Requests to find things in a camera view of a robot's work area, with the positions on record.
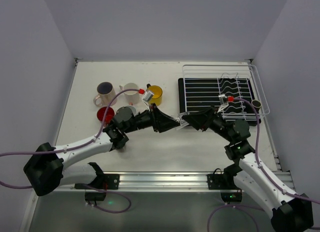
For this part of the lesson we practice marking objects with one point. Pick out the red mug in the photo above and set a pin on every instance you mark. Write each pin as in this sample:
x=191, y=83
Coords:
x=107, y=117

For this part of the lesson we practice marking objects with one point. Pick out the white wire dish rack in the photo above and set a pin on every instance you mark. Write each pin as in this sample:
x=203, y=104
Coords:
x=238, y=70

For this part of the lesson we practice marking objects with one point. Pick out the white faceted mug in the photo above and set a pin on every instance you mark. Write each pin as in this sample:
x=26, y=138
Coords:
x=132, y=96

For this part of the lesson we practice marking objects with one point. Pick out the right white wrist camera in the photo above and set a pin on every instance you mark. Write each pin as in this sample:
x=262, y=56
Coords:
x=224, y=103

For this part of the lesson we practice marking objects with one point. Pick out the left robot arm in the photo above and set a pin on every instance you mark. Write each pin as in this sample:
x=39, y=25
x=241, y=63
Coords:
x=49, y=167

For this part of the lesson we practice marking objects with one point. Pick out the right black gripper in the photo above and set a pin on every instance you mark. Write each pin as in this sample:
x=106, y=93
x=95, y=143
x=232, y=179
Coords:
x=211, y=118

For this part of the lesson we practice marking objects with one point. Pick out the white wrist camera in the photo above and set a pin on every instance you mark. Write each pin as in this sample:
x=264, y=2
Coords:
x=224, y=103
x=147, y=97

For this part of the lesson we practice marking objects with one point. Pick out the yellow mug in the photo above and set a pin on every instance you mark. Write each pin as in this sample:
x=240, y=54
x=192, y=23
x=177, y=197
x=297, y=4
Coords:
x=157, y=97

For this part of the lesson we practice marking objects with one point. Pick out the black drain tray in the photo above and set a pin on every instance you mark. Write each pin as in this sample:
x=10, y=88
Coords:
x=198, y=94

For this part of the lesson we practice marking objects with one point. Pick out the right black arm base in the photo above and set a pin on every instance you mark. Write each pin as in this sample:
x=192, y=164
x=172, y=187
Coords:
x=224, y=183

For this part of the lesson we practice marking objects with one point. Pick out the salmon pink mug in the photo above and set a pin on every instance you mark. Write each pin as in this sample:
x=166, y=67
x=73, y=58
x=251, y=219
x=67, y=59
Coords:
x=133, y=109

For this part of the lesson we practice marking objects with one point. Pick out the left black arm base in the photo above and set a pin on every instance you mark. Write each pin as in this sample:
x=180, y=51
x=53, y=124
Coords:
x=105, y=182

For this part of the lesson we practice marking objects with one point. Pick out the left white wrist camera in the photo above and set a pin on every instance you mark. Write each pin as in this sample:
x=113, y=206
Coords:
x=147, y=97

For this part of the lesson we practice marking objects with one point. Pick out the pale pink mug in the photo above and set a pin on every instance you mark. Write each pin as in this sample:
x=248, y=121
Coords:
x=105, y=94

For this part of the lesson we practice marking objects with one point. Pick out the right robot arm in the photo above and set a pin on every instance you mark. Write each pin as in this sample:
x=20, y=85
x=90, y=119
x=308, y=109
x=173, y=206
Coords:
x=288, y=211

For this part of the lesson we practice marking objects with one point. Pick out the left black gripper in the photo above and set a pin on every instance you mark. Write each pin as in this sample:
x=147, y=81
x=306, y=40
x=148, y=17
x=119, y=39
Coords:
x=154, y=118

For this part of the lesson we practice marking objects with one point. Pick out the aluminium mounting rail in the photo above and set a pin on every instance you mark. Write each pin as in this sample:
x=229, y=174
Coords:
x=166, y=182

